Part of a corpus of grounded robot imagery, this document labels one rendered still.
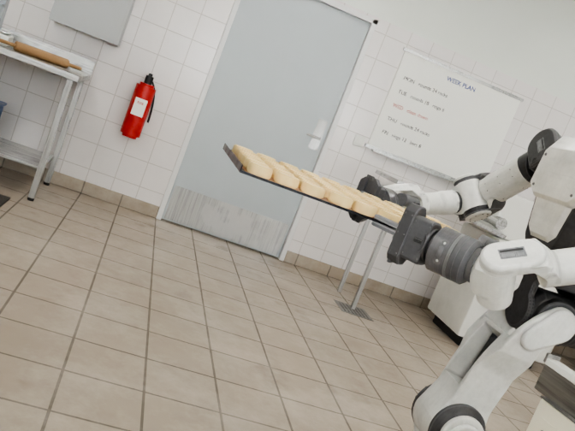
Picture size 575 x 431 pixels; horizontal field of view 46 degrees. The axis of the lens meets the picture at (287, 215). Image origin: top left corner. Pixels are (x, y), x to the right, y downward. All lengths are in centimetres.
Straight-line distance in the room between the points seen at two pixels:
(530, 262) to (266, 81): 438
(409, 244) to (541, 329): 51
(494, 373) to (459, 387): 9
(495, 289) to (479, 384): 52
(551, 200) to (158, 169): 407
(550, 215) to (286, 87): 397
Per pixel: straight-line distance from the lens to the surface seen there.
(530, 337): 169
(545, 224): 171
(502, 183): 201
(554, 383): 130
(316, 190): 132
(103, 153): 543
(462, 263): 125
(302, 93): 550
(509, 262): 122
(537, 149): 193
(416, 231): 129
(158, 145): 540
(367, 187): 178
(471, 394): 174
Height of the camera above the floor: 113
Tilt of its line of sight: 8 degrees down
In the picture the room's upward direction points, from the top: 21 degrees clockwise
